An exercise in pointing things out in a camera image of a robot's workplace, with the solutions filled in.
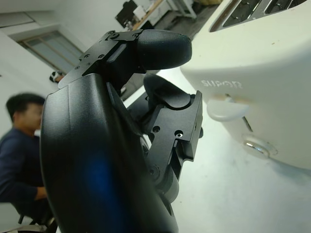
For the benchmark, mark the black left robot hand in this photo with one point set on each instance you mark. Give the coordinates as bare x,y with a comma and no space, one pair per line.
92,157

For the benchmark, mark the white two-slot toaster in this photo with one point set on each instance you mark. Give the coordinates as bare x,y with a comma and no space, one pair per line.
267,60

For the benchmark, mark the person in dark blue sweater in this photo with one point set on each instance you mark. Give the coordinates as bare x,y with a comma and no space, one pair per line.
17,157

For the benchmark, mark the black office chair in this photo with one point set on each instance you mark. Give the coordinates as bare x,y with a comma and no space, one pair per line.
36,223

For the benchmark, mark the wooden topped workbench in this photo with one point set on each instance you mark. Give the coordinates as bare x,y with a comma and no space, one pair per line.
155,12

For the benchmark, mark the window with grey frame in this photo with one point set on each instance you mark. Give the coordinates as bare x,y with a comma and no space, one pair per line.
51,48

